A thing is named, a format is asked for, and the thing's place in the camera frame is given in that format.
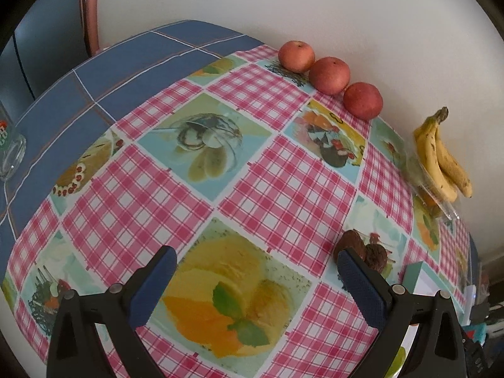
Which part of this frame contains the blue plaid tablecloth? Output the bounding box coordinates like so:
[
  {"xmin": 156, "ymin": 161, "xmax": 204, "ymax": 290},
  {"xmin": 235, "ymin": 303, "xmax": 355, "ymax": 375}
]
[{"xmin": 0, "ymin": 19, "xmax": 265, "ymax": 245}]

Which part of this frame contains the large green guava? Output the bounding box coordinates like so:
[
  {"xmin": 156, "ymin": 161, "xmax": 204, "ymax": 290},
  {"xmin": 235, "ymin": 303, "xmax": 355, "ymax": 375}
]
[{"xmin": 385, "ymin": 346, "xmax": 407, "ymax": 378}]

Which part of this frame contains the yellow banana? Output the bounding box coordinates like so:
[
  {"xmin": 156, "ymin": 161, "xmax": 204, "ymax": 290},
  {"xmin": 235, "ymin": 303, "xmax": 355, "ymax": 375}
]
[
  {"xmin": 435, "ymin": 127, "xmax": 473, "ymax": 198},
  {"xmin": 414, "ymin": 116, "xmax": 458, "ymax": 202}
]

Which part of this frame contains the upper yellow banana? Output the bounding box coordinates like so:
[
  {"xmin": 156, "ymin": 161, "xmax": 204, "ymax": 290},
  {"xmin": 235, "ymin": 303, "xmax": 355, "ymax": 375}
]
[{"xmin": 435, "ymin": 127, "xmax": 473, "ymax": 198}]

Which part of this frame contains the clear plastic fruit container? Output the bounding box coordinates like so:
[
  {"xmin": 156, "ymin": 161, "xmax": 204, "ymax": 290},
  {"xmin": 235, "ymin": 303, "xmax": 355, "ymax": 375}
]
[{"xmin": 402, "ymin": 148, "xmax": 461, "ymax": 221}]

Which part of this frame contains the brown salak fruit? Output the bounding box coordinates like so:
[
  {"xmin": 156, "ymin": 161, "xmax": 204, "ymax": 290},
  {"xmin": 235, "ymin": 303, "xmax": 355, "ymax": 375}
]
[
  {"xmin": 332, "ymin": 230, "xmax": 366, "ymax": 263},
  {"xmin": 365, "ymin": 244, "xmax": 388, "ymax": 273}
]

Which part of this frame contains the red apple middle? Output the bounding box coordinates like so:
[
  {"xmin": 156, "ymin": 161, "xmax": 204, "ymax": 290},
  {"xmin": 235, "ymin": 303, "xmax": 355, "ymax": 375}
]
[{"xmin": 308, "ymin": 56, "xmax": 350, "ymax": 96}]

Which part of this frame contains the red apple near bananas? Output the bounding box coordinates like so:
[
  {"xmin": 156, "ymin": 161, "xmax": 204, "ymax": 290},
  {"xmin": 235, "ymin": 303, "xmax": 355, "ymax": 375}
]
[{"xmin": 342, "ymin": 82, "xmax": 384, "ymax": 121}]

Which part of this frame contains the teal toy camera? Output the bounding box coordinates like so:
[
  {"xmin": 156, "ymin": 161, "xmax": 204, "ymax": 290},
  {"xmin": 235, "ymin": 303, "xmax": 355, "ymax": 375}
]
[{"xmin": 463, "ymin": 323, "xmax": 488, "ymax": 347}]

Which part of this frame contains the white power strip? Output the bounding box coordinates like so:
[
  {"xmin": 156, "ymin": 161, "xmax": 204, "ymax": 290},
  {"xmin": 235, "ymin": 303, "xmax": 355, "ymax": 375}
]
[{"xmin": 464, "ymin": 284, "xmax": 478, "ymax": 316}]

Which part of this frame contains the white tray teal rim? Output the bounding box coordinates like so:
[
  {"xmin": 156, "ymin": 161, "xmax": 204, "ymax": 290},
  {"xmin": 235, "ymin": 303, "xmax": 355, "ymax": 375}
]
[{"xmin": 393, "ymin": 263, "xmax": 469, "ymax": 377}]

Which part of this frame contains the red apple far left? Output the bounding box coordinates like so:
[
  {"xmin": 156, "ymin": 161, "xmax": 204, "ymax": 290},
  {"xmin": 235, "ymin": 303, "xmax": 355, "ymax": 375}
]
[{"xmin": 278, "ymin": 40, "xmax": 315, "ymax": 73}]

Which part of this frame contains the lower yellow banana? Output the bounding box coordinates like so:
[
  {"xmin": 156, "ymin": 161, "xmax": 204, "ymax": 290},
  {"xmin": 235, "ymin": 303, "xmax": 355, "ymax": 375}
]
[{"xmin": 414, "ymin": 116, "xmax": 458, "ymax": 202}]

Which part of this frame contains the pink checkered fruit tablecloth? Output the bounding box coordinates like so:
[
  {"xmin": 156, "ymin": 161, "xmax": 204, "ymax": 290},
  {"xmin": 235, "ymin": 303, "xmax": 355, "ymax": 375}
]
[{"xmin": 2, "ymin": 45, "xmax": 469, "ymax": 377}]

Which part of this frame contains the pink chair frame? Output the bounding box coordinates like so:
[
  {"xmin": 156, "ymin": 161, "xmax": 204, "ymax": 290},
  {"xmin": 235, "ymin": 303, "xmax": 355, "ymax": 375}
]
[{"xmin": 80, "ymin": 0, "xmax": 100, "ymax": 57}]

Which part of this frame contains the clear drinking glass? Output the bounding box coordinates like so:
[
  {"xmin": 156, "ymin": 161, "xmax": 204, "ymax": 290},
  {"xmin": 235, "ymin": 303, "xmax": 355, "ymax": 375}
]
[{"xmin": 0, "ymin": 104, "xmax": 26, "ymax": 182}]

